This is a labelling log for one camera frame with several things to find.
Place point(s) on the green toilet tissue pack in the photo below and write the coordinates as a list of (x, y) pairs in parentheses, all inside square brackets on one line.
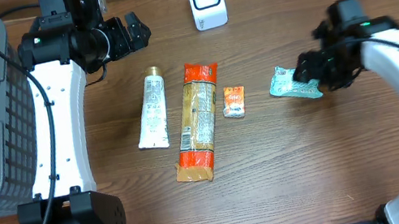
[(283, 85)]

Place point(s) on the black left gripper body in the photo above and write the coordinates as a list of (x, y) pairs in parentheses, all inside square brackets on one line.
[(118, 45)]

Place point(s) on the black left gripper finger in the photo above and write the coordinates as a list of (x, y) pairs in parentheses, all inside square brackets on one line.
[(135, 26), (139, 42)]

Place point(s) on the orange long snack packet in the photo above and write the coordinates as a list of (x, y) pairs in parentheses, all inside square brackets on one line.
[(196, 159)]

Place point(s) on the small orange sachet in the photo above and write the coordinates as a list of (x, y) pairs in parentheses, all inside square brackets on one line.
[(234, 106)]

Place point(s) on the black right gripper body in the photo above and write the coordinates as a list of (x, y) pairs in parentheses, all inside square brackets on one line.
[(334, 69)]

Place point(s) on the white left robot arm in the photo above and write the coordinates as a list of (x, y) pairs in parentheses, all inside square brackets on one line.
[(69, 40)]

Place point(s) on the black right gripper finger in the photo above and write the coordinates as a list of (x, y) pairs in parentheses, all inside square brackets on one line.
[(311, 80), (305, 68)]

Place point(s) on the white tube with gold cap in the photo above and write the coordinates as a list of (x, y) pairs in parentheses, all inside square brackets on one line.
[(154, 132)]

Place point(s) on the white barcode scanner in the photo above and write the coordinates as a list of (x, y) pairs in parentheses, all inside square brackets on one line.
[(209, 14)]

